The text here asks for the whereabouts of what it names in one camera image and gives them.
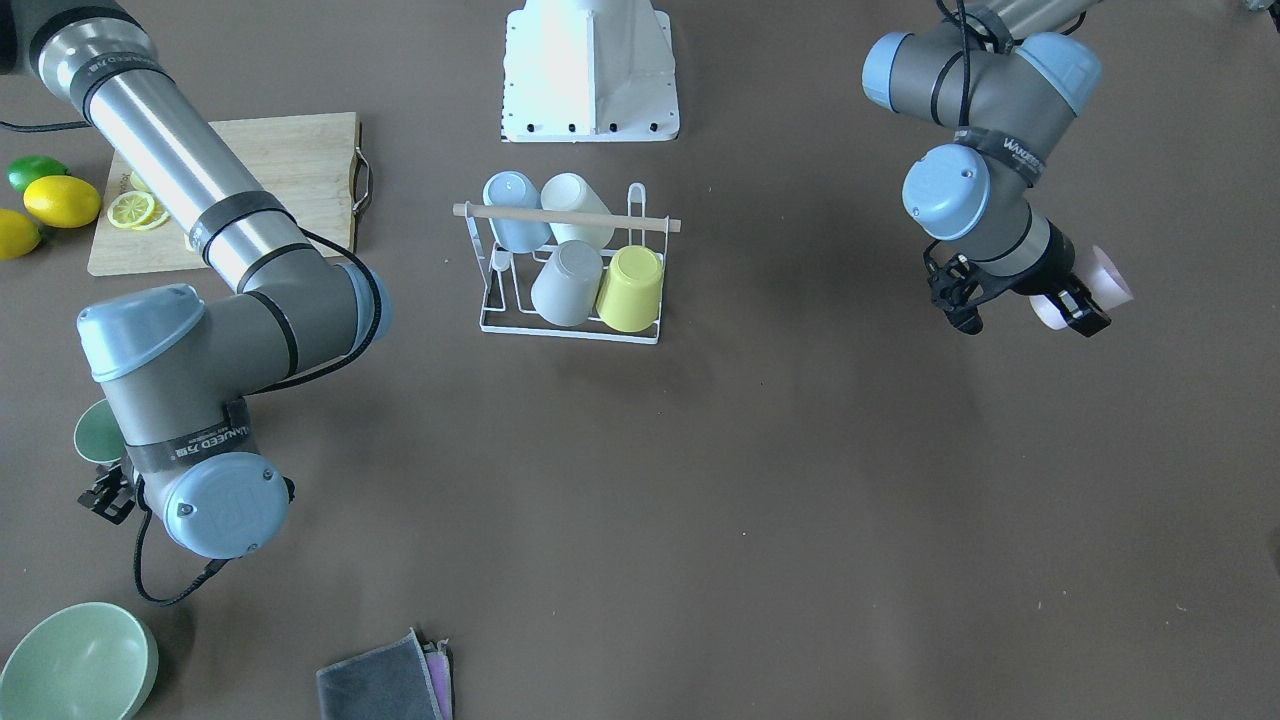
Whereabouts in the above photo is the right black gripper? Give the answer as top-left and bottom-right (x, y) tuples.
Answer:
(78, 462), (143, 527)

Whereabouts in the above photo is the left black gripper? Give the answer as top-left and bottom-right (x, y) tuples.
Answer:
(924, 218), (1112, 338)

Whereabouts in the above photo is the green plastic cup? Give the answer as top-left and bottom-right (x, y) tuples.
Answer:
(73, 398), (125, 465)

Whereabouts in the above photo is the pink plastic cup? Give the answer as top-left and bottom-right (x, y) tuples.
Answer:
(1029, 246), (1134, 331)

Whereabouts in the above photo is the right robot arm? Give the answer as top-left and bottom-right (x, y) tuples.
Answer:
(3, 1), (392, 589)

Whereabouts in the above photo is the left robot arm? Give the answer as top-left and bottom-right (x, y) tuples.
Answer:
(861, 1), (1111, 337)

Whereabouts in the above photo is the yellow plastic cup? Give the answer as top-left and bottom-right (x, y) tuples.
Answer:
(596, 245), (664, 333)

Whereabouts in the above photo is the grey plastic cup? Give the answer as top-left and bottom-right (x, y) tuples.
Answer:
(531, 241), (603, 327)

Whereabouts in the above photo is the cream white plastic cup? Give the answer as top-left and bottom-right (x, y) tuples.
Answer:
(540, 172), (614, 250)

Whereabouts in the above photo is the light blue plastic cup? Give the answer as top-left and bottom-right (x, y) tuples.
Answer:
(483, 170), (553, 254)

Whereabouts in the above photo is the green bowl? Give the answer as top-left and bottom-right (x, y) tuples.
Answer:
(1, 602), (159, 719)

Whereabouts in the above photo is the lemon slice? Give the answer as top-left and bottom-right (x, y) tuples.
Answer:
(131, 206), (170, 232)
(105, 190), (160, 231)

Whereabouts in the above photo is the whole yellow lemon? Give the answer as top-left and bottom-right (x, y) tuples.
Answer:
(23, 176), (102, 229)

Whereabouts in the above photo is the green lime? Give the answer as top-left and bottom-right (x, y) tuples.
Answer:
(6, 155), (70, 193)

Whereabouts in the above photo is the grey folded cloth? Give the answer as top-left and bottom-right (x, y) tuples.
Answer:
(316, 630), (454, 719)

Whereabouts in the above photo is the wooden cutting board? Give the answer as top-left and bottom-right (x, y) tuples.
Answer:
(87, 111), (370, 277)

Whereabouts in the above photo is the white wire cup holder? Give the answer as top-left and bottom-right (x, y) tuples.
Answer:
(452, 182), (681, 345)

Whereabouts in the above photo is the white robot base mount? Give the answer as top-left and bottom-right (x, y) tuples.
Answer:
(500, 1), (681, 143)

